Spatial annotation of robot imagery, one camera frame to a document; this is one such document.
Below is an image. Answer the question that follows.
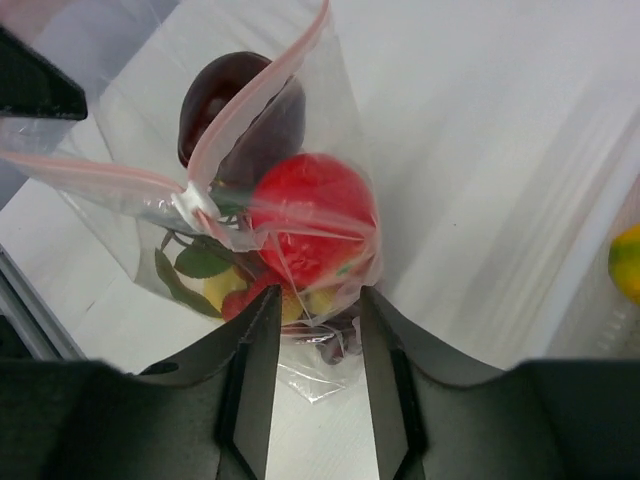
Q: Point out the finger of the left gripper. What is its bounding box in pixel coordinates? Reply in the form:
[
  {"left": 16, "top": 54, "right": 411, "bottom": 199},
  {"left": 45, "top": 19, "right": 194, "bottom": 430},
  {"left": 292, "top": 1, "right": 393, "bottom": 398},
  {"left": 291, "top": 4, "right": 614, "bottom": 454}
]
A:
[{"left": 0, "top": 27, "right": 88, "bottom": 120}]

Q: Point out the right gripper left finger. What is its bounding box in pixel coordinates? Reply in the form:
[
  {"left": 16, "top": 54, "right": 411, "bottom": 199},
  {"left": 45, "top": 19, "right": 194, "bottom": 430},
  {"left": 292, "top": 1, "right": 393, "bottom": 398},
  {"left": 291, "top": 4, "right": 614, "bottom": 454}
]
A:
[{"left": 1, "top": 287, "right": 281, "bottom": 479}]

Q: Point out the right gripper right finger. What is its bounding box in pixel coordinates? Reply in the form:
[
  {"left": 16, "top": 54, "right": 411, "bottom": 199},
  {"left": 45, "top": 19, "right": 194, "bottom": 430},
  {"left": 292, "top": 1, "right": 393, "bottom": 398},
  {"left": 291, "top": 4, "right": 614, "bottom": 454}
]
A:
[{"left": 360, "top": 287, "right": 639, "bottom": 479}]

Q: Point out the clear zip top bag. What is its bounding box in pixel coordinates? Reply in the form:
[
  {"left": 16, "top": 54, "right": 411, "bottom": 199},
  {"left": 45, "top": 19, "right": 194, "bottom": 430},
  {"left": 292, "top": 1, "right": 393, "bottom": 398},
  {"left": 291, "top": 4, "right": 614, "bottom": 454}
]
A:
[{"left": 1, "top": 1, "right": 382, "bottom": 402}]

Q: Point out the dark red apple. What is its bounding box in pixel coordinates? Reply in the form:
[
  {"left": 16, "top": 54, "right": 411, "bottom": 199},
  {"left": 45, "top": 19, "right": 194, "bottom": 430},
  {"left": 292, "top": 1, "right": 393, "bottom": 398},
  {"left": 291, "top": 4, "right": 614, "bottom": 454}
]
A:
[{"left": 178, "top": 46, "right": 308, "bottom": 192}]

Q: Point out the purple grape bunch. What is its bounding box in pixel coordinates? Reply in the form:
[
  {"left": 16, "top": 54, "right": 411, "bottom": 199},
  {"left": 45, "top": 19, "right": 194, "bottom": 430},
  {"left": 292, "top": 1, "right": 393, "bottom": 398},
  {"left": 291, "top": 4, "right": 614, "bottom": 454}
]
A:
[{"left": 301, "top": 315, "right": 361, "bottom": 366}]

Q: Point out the yellow lemon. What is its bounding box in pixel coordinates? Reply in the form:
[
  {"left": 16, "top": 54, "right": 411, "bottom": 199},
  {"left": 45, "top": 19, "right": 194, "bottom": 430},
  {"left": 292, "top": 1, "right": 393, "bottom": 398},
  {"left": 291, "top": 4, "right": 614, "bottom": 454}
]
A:
[{"left": 202, "top": 267, "right": 248, "bottom": 312}]

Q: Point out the strawberry bunch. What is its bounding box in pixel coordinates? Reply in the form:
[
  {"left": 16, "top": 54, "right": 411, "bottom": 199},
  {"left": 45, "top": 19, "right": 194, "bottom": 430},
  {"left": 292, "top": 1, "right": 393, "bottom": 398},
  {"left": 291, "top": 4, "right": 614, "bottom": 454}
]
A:
[{"left": 154, "top": 230, "right": 335, "bottom": 326}]

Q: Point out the white plastic basket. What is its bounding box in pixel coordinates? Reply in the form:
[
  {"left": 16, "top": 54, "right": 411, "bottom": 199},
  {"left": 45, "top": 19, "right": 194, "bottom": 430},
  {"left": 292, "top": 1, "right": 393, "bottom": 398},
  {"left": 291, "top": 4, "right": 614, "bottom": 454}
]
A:
[{"left": 526, "top": 112, "right": 639, "bottom": 358}]

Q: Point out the small orange yellow fruit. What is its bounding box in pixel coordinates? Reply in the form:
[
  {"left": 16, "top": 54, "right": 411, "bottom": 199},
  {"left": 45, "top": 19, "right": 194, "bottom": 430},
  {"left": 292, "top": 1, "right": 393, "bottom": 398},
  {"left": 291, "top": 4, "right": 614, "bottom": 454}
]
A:
[{"left": 608, "top": 224, "right": 640, "bottom": 304}]

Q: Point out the aluminium mounting rail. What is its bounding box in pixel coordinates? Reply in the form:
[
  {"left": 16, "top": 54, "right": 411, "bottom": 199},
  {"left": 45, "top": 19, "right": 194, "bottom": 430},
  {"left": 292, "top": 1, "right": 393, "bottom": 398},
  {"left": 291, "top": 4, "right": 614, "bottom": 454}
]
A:
[{"left": 1, "top": 247, "right": 86, "bottom": 361}]

